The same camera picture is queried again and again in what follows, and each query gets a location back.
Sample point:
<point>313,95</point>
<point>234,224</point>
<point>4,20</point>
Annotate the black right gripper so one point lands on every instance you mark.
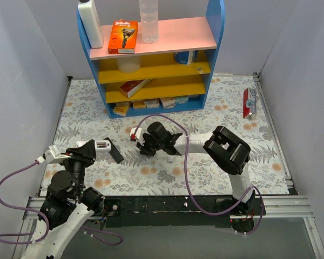
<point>147,142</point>

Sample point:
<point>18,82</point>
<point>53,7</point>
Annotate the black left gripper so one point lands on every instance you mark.
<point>84,151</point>

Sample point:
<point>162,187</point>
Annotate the white remote control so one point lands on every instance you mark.
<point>80,143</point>

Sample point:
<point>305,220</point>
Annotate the black remote control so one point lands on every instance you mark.
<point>114,152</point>

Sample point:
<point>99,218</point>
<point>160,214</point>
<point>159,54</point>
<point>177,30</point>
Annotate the white battery cover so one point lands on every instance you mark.
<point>170,159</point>

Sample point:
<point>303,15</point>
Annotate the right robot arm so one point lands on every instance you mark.
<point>226,149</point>

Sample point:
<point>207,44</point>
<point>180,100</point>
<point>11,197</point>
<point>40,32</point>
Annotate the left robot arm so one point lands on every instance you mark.
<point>68,203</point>

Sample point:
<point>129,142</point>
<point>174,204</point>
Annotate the white sponge pack tilted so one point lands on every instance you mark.
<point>168,102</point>

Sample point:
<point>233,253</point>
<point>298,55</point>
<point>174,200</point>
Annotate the yellow Kamenoko sponge pack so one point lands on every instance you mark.
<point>121,110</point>

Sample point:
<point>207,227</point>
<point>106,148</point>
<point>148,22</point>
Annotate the mint green sponge pack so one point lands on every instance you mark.
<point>181,99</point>

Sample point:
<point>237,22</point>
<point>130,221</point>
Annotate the red and white long box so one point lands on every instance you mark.
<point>130,88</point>

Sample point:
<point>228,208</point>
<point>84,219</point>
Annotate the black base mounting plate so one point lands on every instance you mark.
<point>175,210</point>

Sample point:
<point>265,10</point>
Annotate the blue wooden shelf unit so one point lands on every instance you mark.
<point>169,78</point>

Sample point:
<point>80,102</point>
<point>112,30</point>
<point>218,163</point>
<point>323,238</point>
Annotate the small clear wrapped item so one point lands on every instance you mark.
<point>200,70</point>

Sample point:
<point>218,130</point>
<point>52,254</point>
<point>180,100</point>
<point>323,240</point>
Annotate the blue and white can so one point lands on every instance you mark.
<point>185,57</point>

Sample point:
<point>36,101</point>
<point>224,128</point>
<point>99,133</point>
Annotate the orange Gillette razor box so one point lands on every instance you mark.
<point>123,37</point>

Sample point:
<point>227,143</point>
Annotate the clear plastic water bottle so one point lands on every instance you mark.
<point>149,20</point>

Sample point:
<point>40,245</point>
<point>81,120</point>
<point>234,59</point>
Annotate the white plastic bottle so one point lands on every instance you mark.
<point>89,16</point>

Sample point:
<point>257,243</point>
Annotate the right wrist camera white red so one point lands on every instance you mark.
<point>136,134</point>

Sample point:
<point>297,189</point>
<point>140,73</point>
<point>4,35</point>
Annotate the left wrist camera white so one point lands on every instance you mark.
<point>52,155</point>

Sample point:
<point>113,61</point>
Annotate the aluminium rail frame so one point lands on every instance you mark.
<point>289,206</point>

